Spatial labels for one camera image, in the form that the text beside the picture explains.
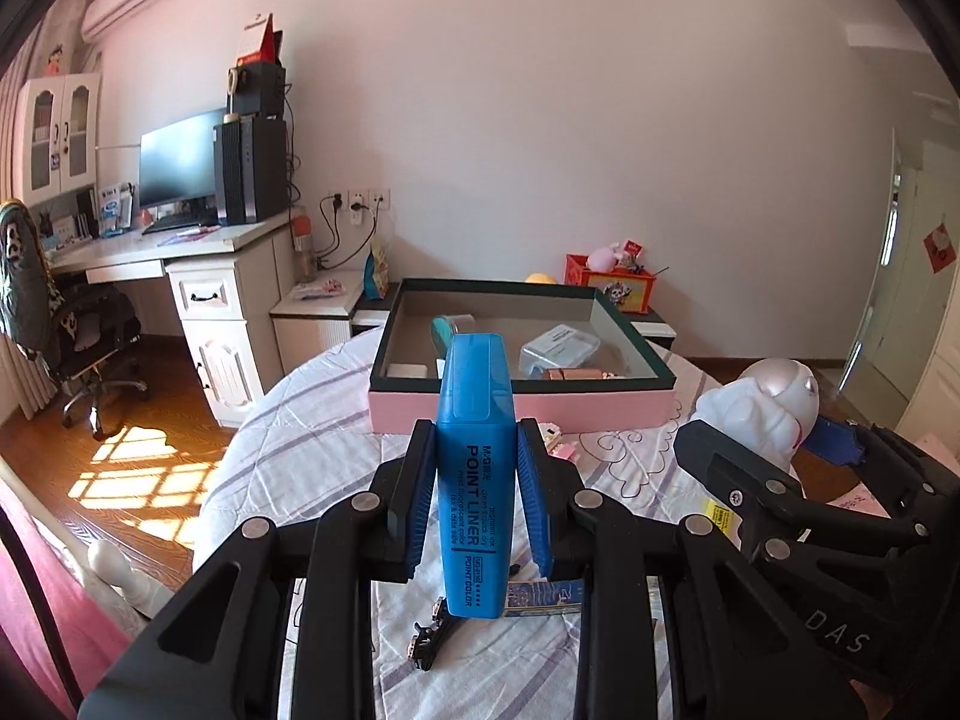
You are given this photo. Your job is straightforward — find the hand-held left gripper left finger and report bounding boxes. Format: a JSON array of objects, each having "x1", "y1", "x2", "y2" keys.
[{"x1": 79, "y1": 420, "x2": 437, "y2": 720}]

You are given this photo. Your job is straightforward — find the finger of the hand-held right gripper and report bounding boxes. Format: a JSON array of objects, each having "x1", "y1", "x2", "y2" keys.
[
  {"x1": 673, "y1": 420, "x2": 807, "y2": 541},
  {"x1": 799, "y1": 416, "x2": 960, "y2": 511}
]

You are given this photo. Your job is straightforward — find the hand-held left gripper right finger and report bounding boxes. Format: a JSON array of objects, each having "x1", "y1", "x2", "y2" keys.
[{"x1": 516, "y1": 420, "x2": 875, "y2": 720}]

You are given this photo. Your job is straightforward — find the blue highlighter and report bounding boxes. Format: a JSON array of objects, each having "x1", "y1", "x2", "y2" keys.
[{"x1": 435, "y1": 333, "x2": 518, "y2": 620}]

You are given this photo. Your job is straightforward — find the white animal figurine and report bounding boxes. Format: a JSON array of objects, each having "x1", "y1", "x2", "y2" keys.
[{"x1": 694, "y1": 358, "x2": 820, "y2": 466}]

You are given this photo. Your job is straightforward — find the pink block toy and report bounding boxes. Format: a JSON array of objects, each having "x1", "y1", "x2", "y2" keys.
[{"x1": 540, "y1": 424, "x2": 578, "y2": 462}]

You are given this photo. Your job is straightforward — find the small blue patterned box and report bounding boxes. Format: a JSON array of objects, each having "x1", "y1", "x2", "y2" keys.
[{"x1": 506, "y1": 579, "x2": 586, "y2": 620}]

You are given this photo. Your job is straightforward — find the pink storage box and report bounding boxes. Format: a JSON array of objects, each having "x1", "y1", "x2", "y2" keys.
[{"x1": 367, "y1": 277, "x2": 680, "y2": 436}]

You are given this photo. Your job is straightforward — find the black clip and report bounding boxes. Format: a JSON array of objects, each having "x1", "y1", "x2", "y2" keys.
[{"x1": 409, "y1": 600, "x2": 458, "y2": 672}]

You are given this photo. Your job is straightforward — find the clear plastic box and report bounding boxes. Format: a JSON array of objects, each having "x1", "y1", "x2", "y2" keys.
[{"x1": 520, "y1": 324, "x2": 601, "y2": 377}]

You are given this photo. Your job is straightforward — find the teal capped item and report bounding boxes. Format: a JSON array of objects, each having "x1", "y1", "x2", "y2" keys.
[{"x1": 430, "y1": 313, "x2": 475, "y2": 353}]

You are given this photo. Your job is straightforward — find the white striped quilted tablecloth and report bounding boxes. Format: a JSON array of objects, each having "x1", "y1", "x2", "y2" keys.
[{"x1": 196, "y1": 330, "x2": 826, "y2": 720}]

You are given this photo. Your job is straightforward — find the white door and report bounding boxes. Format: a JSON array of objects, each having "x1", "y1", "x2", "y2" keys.
[{"x1": 840, "y1": 127, "x2": 960, "y2": 421}]

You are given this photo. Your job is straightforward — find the red storage crate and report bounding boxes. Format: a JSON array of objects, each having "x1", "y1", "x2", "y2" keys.
[{"x1": 565, "y1": 253, "x2": 657, "y2": 316}]

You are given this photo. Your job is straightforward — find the black white low cabinet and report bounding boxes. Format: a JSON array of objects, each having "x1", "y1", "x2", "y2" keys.
[{"x1": 270, "y1": 281, "x2": 676, "y2": 383}]

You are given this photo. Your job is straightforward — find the red door ornament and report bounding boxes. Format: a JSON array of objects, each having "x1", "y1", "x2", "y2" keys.
[{"x1": 924, "y1": 219, "x2": 960, "y2": 275}]

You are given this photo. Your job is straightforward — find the blue snack bag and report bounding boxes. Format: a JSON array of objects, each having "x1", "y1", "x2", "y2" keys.
[{"x1": 363, "y1": 240, "x2": 391, "y2": 297}]

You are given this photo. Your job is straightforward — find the white desk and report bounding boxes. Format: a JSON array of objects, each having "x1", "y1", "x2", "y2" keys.
[{"x1": 45, "y1": 206, "x2": 305, "y2": 428}]

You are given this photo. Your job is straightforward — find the bottle with orange cap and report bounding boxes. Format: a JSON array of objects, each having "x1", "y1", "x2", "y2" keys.
[{"x1": 291, "y1": 214, "x2": 316, "y2": 282}]

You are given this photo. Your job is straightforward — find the black office chair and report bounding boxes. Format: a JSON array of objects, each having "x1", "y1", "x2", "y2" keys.
[{"x1": 0, "y1": 199, "x2": 149, "y2": 442}]

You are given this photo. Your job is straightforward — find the black keyboard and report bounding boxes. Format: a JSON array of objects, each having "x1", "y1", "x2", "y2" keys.
[{"x1": 142, "y1": 214, "x2": 218, "y2": 235}]

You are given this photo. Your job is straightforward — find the black computer tower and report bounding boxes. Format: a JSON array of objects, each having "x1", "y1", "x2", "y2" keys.
[{"x1": 214, "y1": 116, "x2": 290, "y2": 226}]

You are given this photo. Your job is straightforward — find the magenta blanket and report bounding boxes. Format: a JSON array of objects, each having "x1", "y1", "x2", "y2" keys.
[{"x1": 0, "y1": 457, "x2": 143, "y2": 720}]

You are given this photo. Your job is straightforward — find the black computer monitor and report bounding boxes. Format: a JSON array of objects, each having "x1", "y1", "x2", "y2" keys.
[{"x1": 139, "y1": 109, "x2": 226, "y2": 220}]

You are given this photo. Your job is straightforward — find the blue white box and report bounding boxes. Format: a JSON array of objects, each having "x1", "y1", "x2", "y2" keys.
[{"x1": 97, "y1": 181, "x2": 134, "y2": 233}]

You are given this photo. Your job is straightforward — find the black speaker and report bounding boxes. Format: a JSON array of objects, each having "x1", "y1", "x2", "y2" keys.
[{"x1": 229, "y1": 64, "x2": 287, "y2": 119}]

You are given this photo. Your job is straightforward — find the grey patterned jacket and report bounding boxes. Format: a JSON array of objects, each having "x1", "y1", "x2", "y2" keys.
[{"x1": 0, "y1": 200, "x2": 61, "y2": 361}]

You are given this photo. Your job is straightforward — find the red desk calendar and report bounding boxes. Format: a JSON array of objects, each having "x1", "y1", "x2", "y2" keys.
[{"x1": 236, "y1": 13, "x2": 284, "y2": 68}]

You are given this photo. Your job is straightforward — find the white glass-door cabinet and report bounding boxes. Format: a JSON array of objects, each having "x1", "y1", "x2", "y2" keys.
[{"x1": 16, "y1": 73, "x2": 102, "y2": 207}]

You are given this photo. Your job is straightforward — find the black power cable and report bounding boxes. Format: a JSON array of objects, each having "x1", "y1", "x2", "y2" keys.
[{"x1": 315, "y1": 195, "x2": 387, "y2": 271}]

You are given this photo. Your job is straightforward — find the white bed post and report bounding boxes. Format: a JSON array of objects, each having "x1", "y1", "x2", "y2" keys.
[{"x1": 88, "y1": 540, "x2": 173, "y2": 616}]

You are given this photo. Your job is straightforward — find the white wall power outlets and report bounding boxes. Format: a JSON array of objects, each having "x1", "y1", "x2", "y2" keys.
[{"x1": 330, "y1": 189, "x2": 392, "y2": 222}]

